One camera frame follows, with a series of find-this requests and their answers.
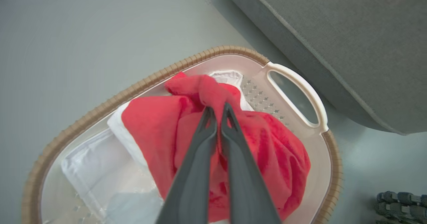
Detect grey fabric sofa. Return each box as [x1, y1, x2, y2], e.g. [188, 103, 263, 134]
[223, 0, 427, 136]

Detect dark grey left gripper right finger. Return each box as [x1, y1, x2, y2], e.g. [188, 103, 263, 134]
[221, 103, 281, 224]

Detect white wicker-rimmed laundry basket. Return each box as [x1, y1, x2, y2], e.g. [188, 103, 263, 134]
[21, 45, 343, 224]

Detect white cloths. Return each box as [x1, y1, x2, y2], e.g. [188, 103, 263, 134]
[61, 70, 255, 224]

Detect red garment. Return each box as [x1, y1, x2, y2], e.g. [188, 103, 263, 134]
[121, 71, 311, 223]

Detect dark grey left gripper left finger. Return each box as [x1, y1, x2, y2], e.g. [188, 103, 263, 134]
[156, 106, 218, 224]

